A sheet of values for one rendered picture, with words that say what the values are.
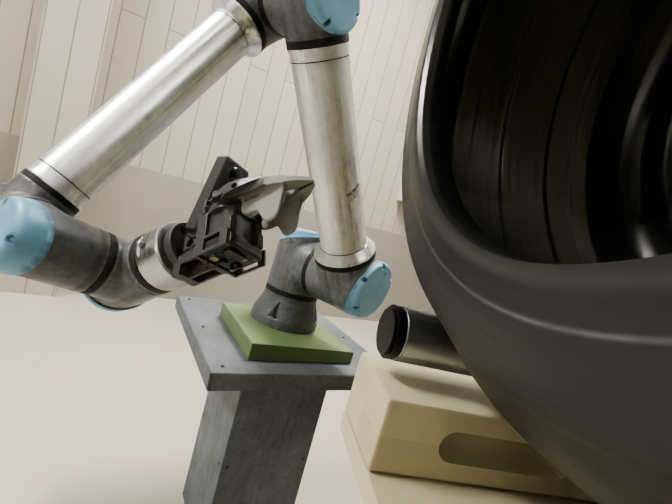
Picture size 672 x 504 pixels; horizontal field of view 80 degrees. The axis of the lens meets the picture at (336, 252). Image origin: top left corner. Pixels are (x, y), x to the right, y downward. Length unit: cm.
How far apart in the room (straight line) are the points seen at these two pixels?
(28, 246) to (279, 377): 56
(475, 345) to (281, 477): 110
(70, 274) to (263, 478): 84
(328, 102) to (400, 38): 318
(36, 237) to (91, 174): 18
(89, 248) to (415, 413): 44
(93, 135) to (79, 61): 219
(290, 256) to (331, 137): 38
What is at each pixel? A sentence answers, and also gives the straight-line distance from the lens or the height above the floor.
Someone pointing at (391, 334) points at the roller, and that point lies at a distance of 32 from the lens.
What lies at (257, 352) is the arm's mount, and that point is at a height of 62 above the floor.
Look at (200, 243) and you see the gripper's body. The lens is 50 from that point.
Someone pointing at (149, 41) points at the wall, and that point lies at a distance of 316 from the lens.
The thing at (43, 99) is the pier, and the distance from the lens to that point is 289.
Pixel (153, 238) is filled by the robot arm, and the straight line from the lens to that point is 57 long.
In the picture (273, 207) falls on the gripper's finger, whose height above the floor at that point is 97.
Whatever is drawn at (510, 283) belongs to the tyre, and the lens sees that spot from 18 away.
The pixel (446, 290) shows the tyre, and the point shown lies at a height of 96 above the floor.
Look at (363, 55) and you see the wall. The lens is 370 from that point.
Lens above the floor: 98
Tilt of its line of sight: 6 degrees down
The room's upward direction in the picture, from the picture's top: 15 degrees clockwise
